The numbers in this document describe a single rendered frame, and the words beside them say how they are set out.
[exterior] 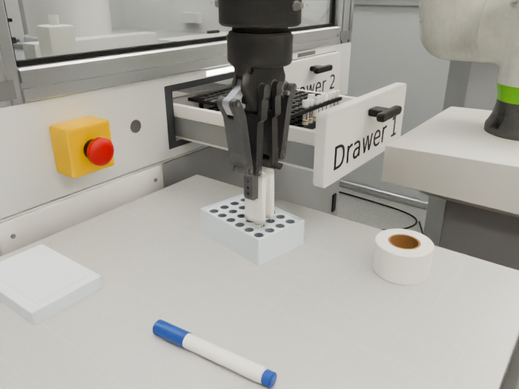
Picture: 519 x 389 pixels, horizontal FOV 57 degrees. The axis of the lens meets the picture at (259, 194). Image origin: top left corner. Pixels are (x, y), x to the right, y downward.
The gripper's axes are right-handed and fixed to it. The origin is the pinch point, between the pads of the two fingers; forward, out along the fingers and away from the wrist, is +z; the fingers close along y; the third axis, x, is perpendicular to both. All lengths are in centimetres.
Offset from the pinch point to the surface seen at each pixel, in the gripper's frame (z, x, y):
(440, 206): 49, -6, -121
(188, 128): -1.9, -24.6, -12.6
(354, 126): -5.3, 3.6, -19.5
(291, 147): -2.5, -3.1, -12.4
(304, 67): -7, -26, -53
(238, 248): 7.0, -1.3, 3.0
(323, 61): -8, -26, -62
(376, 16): -11, -69, -192
